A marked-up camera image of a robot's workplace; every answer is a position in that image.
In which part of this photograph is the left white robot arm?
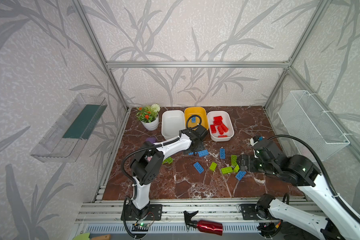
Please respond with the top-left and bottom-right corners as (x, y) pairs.
(121, 125), (208, 211)

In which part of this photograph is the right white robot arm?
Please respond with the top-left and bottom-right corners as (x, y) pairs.
(238, 136), (360, 240)

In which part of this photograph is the yellow container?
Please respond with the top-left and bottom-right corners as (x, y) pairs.
(184, 107), (209, 130)

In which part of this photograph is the right white container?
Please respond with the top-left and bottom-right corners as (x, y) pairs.
(207, 111), (235, 142)

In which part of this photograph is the white container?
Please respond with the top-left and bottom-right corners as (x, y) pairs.
(207, 111), (235, 142)
(161, 110), (186, 140)

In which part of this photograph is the left white container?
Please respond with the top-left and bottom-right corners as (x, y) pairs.
(161, 110), (186, 140)

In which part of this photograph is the small green lego brick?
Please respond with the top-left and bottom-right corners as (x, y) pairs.
(209, 162), (218, 172)

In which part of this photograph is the green lego brick pair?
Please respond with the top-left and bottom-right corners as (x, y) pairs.
(163, 157), (174, 165)

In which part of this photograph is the purple pink spatula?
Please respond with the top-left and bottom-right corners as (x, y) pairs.
(146, 137), (157, 144)

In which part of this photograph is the potted plant white pot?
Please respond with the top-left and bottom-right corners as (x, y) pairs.
(136, 104), (161, 131)

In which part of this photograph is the red spray bottle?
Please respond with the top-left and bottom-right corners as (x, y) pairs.
(184, 211), (223, 236)

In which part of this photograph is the left circuit board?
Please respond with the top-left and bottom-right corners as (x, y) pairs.
(132, 222), (154, 232)

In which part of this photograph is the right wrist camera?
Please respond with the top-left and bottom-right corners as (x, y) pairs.
(250, 135), (264, 159)

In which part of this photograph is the white wire mesh basket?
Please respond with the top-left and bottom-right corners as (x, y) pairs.
(278, 90), (350, 161)

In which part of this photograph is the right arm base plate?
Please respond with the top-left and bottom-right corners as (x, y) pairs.
(239, 204), (279, 222)

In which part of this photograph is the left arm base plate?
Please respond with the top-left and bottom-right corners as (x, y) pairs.
(121, 204), (163, 221)

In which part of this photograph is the clear wall shelf green mat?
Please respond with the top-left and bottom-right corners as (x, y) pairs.
(30, 94), (108, 163)

